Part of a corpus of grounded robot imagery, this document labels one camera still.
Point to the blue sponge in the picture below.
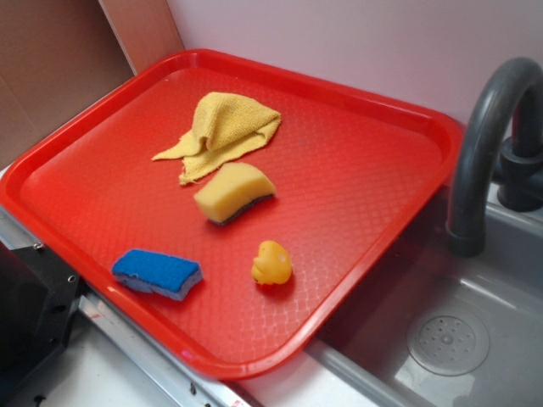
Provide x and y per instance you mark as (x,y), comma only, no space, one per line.
(150,272)

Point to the grey plastic sink basin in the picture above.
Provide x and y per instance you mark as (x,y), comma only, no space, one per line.
(364,340)

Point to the yellow microfiber cloth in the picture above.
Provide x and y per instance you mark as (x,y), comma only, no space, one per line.
(225,127)

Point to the yellow rubber duck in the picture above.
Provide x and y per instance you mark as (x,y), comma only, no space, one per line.
(272,265)

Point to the round sink drain cover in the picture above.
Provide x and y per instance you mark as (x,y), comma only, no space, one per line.
(448,341)

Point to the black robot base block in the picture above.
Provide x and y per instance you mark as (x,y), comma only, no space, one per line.
(39,297)

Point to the yellow sponge with grey pad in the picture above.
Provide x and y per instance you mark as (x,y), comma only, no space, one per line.
(234,188)

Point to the grey curved faucet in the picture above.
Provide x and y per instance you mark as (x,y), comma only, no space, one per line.
(502,144)

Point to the brown cardboard panel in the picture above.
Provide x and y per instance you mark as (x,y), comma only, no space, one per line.
(60,57)

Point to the red plastic tray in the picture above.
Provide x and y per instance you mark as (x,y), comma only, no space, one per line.
(351,171)

